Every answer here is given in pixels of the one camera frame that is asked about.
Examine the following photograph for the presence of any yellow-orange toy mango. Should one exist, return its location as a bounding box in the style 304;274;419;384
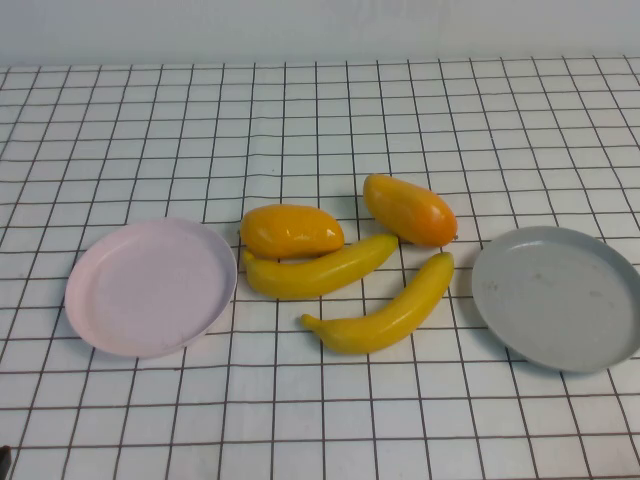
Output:
239;203;346;260

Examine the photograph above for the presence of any orange toy mango red blush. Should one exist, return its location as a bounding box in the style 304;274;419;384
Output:
362;173;459;249

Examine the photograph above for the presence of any yellow toy banana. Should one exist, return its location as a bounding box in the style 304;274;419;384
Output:
300;251;456;356
242;233;400;301

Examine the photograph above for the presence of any pink round plate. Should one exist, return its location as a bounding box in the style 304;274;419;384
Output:
64;217;239;359

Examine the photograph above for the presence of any grey round plate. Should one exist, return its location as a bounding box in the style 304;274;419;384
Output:
471;225;640;374

